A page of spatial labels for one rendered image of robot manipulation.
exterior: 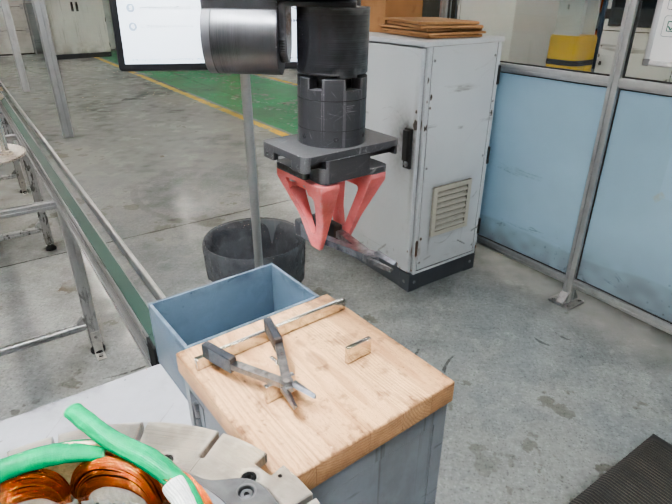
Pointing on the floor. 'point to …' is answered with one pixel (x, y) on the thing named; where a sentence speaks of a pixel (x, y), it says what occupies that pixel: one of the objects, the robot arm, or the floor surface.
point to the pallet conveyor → (75, 232)
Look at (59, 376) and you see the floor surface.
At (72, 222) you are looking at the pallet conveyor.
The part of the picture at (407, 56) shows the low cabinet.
